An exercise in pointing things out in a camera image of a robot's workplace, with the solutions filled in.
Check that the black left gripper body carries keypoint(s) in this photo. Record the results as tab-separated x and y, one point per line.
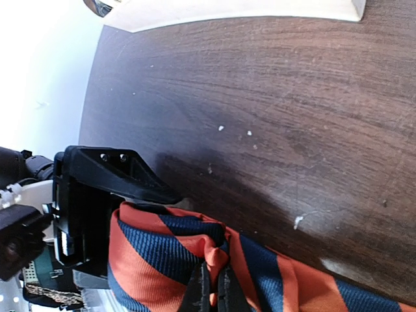
82	206

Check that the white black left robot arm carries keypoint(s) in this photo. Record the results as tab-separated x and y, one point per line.
24	168

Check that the red navy striped tie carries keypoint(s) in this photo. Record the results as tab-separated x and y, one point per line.
153	251

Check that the wooden compartment box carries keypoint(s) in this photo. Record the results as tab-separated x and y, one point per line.
136	16

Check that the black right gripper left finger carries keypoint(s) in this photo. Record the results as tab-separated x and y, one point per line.
198	291

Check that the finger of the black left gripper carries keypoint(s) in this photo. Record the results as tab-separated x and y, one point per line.
117	171
85	280

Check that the dark patterned rolled tie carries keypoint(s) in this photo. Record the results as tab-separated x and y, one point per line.
98	7

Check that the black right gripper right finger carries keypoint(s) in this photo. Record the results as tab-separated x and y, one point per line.
230	295

